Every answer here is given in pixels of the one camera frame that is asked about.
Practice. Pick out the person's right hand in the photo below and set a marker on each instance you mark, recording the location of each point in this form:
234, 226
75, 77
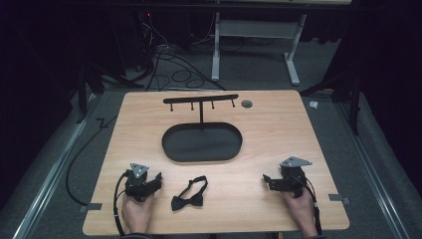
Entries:
301, 209

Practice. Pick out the crumpled white paper scrap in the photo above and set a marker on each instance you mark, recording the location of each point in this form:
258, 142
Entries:
313, 104

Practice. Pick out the black hook stand with tray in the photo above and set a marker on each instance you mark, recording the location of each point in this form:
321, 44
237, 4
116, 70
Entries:
201, 141

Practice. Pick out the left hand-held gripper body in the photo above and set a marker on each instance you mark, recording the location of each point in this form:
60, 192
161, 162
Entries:
137, 182

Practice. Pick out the white metal desk frame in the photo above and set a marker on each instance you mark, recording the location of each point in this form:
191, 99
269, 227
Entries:
255, 46

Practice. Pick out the person's left hand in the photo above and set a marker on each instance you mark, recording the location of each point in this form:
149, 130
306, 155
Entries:
136, 212

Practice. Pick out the aluminium floor rail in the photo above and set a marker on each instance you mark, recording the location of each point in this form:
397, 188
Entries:
49, 179
371, 172

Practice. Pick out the grey tape strip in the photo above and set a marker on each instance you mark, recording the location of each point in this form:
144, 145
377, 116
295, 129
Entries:
339, 198
90, 207

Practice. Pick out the black bow tie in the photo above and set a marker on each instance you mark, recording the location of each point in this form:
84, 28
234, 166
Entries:
189, 195

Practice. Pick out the black metal stand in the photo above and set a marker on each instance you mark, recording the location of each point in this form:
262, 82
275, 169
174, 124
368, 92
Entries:
87, 93
348, 96

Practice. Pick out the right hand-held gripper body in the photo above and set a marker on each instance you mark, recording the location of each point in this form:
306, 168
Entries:
292, 177

